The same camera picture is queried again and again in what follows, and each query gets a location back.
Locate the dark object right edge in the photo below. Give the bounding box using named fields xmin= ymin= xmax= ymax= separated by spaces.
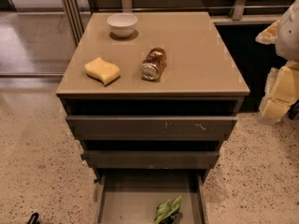
xmin=288 ymin=100 xmax=299 ymax=120

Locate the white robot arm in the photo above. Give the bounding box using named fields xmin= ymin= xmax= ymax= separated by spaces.
xmin=255 ymin=0 xmax=299 ymax=125

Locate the grey open bottom drawer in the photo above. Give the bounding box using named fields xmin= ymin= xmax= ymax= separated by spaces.
xmin=94 ymin=170 xmax=208 ymax=224

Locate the yellow sponge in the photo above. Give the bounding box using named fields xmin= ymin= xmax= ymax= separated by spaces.
xmin=84 ymin=57 xmax=121 ymax=86

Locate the green rice chip bag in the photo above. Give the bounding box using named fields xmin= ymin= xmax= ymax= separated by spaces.
xmin=154 ymin=196 xmax=182 ymax=224

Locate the crushed golden soda can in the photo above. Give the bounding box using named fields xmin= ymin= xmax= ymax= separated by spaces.
xmin=141 ymin=48 xmax=166 ymax=81

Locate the black object at floor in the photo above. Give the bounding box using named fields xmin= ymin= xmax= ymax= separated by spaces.
xmin=27 ymin=213 xmax=40 ymax=224

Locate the white ceramic bowl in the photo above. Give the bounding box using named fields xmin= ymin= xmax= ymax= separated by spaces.
xmin=107 ymin=13 xmax=137 ymax=38

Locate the grey drawer cabinet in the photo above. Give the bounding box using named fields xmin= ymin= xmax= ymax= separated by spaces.
xmin=55 ymin=11 xmax=250 ymax=182

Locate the grey top drawer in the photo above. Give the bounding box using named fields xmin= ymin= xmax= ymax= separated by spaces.
xmin=66 ymin=116 xmax=237 ymax=141

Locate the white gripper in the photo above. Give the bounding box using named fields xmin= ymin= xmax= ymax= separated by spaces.
xmin=255 ymin=20 xmax=299 ymax=125

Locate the grey middle drawer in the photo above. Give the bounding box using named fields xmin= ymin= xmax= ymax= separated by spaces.
xmin=81 ymin=150 xmax=220 ymax=169

